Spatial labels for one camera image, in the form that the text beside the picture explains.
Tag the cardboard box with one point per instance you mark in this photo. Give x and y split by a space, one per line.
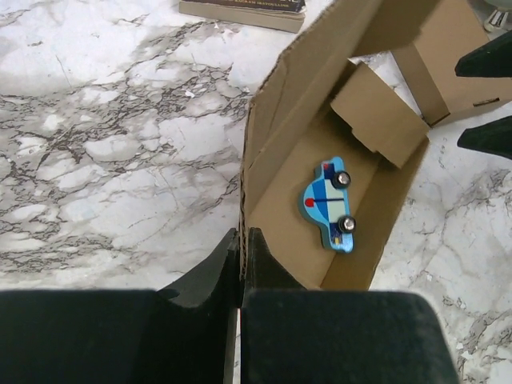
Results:
364 83

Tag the round pastel drawer cabinet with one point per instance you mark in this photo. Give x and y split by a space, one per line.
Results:
498 18

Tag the small blue toy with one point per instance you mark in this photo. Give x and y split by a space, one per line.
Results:
325 203

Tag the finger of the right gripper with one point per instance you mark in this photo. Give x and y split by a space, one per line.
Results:
491 138
492 60

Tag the dark paperback book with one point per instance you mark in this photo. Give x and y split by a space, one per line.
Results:
286 16

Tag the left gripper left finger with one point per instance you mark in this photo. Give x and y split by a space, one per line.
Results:
204 310

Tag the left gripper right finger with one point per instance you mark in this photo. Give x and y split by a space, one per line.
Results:
265 286

